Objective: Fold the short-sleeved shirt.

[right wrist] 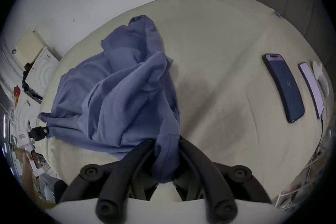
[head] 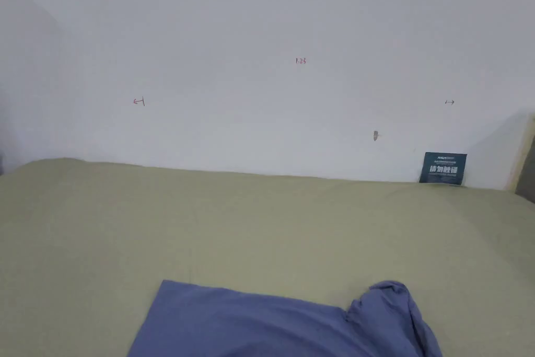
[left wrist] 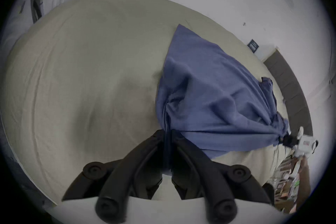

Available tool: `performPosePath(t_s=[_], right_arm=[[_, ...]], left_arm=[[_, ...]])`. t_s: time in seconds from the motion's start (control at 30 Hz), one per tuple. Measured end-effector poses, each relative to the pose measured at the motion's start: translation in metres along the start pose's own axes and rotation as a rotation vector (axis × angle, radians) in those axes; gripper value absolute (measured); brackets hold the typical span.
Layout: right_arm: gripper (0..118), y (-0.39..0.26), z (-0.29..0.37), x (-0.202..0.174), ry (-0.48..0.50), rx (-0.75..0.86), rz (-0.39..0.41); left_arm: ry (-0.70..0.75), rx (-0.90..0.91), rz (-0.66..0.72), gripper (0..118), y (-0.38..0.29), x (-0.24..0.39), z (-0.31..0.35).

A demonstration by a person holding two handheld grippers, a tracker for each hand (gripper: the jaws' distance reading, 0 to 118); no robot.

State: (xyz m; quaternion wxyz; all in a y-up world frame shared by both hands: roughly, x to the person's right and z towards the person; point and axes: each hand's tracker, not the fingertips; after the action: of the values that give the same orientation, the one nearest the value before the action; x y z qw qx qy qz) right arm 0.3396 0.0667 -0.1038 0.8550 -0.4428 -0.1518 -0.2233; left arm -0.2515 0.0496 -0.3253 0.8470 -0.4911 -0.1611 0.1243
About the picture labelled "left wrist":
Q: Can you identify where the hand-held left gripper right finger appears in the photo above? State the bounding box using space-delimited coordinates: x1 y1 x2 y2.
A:
171 131 273 224

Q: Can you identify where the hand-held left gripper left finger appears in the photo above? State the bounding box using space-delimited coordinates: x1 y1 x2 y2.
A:
62 129 166 224

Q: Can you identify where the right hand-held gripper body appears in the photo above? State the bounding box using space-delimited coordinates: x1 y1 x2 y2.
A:
282 126 319 177

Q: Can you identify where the dark blue shirt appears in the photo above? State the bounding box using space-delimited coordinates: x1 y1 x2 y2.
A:
155 24 290 176

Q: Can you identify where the person's right hand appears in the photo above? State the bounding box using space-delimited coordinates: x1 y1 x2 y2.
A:
299 158 312 193

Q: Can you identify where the dark padded headboard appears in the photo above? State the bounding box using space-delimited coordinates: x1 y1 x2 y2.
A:
263 50 314 137

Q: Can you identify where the small dark wall plate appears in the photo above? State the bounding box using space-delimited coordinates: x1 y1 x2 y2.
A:
248 39 260 53

